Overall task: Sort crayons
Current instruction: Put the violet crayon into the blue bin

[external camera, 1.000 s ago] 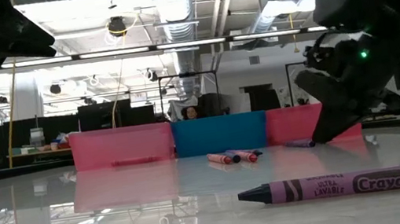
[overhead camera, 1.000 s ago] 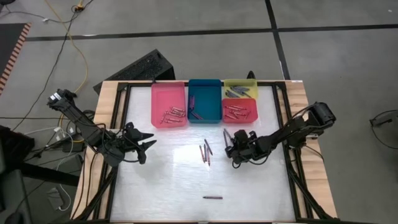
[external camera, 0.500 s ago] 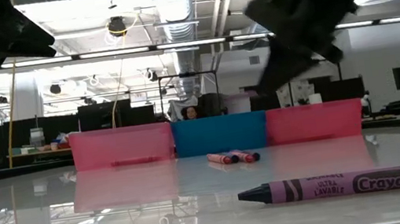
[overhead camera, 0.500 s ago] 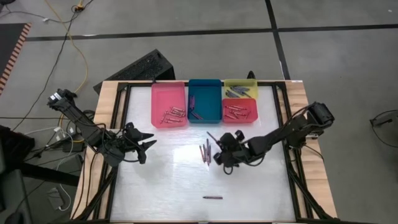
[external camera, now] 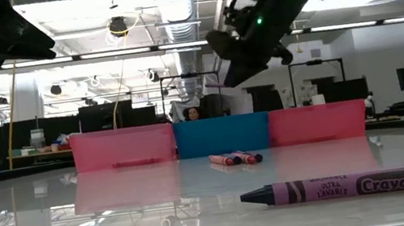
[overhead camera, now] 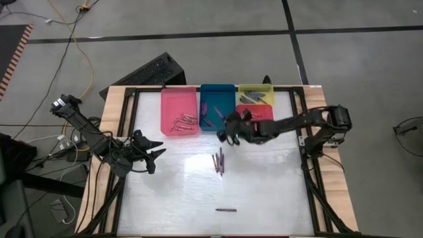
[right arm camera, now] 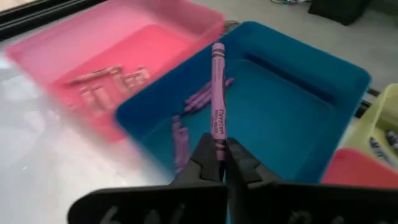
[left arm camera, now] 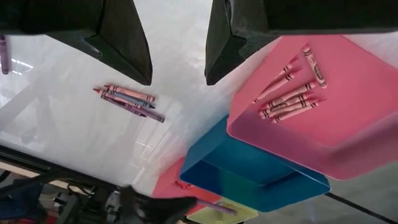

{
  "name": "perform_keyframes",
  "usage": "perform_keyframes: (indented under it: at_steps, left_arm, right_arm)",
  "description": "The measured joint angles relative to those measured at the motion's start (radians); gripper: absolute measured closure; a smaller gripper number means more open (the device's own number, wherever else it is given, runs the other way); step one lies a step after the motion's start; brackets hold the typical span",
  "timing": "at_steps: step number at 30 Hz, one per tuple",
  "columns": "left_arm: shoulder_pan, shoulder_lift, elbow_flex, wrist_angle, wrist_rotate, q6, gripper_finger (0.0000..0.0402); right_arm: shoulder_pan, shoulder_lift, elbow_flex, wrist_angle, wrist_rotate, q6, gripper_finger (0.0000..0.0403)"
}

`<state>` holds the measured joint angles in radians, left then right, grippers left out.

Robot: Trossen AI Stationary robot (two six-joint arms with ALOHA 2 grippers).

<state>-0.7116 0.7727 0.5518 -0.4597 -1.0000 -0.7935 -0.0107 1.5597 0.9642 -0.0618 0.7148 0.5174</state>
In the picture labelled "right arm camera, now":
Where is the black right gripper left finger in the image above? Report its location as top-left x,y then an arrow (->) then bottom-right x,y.
67,133 -> 229,224

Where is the teal blue plastic bin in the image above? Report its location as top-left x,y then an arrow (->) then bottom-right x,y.
114,21 -> 373,184

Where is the red plastic bin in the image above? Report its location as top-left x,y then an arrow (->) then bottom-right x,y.
320,148 -> 398,190

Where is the yellow plastic bin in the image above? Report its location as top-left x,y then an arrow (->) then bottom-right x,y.
338,83 -> 398,170

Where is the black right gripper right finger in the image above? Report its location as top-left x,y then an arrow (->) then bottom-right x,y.
225,138 -> 398,224

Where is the pink plastic bin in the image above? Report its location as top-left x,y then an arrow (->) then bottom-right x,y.
5,0 -> 226,142

